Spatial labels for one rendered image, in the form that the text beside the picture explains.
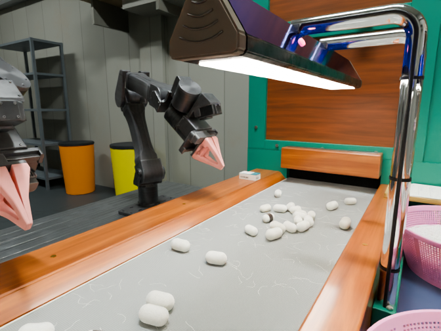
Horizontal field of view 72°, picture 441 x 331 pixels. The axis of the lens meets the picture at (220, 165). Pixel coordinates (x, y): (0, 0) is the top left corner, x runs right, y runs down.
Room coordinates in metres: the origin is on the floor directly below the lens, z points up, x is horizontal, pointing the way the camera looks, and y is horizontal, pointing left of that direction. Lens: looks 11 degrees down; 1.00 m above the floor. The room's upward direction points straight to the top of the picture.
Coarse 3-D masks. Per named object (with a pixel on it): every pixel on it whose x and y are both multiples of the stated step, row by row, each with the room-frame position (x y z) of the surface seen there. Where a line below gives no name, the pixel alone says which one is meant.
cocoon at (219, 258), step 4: (208, 252) 0.46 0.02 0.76; (212, 252) 0.46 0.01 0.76; (216, 252) 0.46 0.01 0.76; (220, 252) 0.46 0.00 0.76; (208, 256) 0.46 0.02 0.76; (212, 256) 0.45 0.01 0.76; (216, 256) 0.45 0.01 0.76; (220, 256) 0.45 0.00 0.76; (224, 256) 0.45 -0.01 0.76; (208, 260) 0.45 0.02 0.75; (212, 260) 0.45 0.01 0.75; (216, 260) 0.45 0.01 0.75; (220, 260) 0.45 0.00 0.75; (224, 260) 0.45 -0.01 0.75; (216, 264) 0.45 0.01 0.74; (220, 264) 0.45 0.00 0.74
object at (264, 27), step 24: (192, 0) 0.30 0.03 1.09; (216, 0) 0.28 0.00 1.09; (240, 0) 0.32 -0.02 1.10; (192, 24) 0.30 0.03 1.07; (216, 24) 0.28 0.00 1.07; (240, 24) 0.28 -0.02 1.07; (264, 24) 0.35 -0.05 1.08; (288, 24) 0.44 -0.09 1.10; (192, 48) 0.30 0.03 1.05; (216, 48) 0.28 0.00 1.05; (240, 48) 0.28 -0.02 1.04; (264, 48) 0.31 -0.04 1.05; (288, 48) 0.37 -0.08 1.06; (312, 48) 0.49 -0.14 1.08; (312, 72) 0.45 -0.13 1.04; (336, 72) 0.56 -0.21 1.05
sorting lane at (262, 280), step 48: (288, 192) 0.88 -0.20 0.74; (336, 192) 0.88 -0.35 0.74; (192, 240) 0.55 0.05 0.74; (240, 240) 0.55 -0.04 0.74; (288, 240) 0.55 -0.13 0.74; (336, 240) 0.55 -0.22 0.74; (96, 288) 0.39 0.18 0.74; (144, 288) 0.39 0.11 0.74; (192, 288) 0.39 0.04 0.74; (240, 288) 0.39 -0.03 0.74; (288, 288) 0.39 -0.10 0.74
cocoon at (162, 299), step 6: (150, 294) 0.35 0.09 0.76; (156, 294) 0.34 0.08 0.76; (162, 294) 0.34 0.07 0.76; (168, 294) 0.34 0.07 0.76; (150, 300) 0.34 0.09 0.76; (156, 300) 0.34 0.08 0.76; (162, 300) 0.34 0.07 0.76; (168, 300) 0.34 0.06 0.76; (174, 300) 0.34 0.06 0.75; (162, 306) 0.33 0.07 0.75; (168, 306) 0.33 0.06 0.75
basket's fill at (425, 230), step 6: (408, 228) 0.62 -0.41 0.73; (414, 228) 0.63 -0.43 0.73; (420, 228) 0.62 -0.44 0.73; (426, 228) 0.64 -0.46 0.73; (432, 228) 0.62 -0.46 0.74; (438, 228) 0.62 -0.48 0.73; (420, 234) 0.59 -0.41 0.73; (426, 234) 0.58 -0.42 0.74; (432, 234) 0.58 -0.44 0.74; (438, 234) 0.58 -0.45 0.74; (438, 240) 0.57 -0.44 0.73
